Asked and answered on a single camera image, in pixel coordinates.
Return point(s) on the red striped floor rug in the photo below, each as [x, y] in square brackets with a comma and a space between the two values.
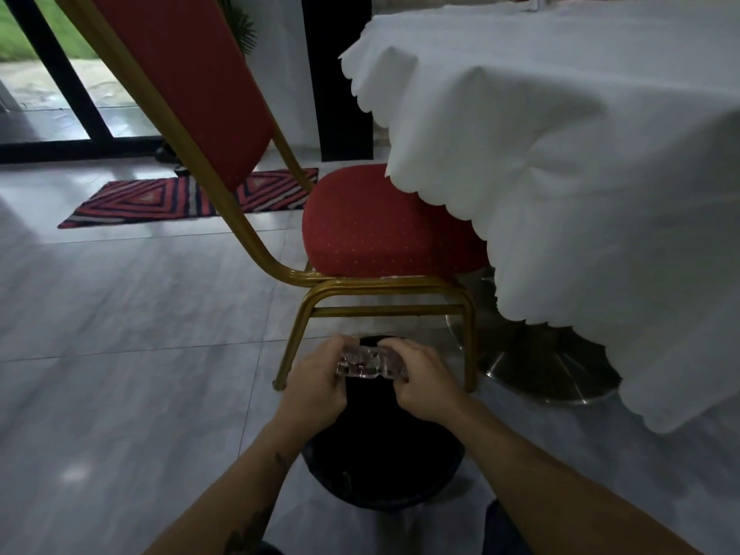
[150, 199]

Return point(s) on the black door frame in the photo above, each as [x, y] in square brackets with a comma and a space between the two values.
[58, 69]

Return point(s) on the person's right forearm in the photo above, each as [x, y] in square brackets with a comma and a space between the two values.
[549, 491]

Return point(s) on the person's right hand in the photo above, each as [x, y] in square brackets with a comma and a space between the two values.
[431, 387]

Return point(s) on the white scalloped tablecloth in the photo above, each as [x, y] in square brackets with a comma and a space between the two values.
[578, 167]

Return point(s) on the red chair with gold frame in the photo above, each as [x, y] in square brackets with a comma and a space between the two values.
[370, 225]

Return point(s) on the black pillar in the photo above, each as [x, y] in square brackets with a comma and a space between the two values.
[338, 75]

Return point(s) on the person's left hand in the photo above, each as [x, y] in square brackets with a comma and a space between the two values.
[312, 393]

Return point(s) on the black waste bin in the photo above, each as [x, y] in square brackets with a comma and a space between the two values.
[381, 456]

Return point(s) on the person's right fingers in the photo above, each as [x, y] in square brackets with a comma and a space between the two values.
[402, 347]

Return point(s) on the round metal table base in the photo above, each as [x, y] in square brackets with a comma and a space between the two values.
[532, 358]

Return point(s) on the person's left fingers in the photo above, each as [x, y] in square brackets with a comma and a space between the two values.
[334, 347]

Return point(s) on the clear plastic container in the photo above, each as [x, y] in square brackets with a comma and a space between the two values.
[370, 364]

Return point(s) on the person's left forearm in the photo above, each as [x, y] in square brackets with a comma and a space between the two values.
[243, 491]

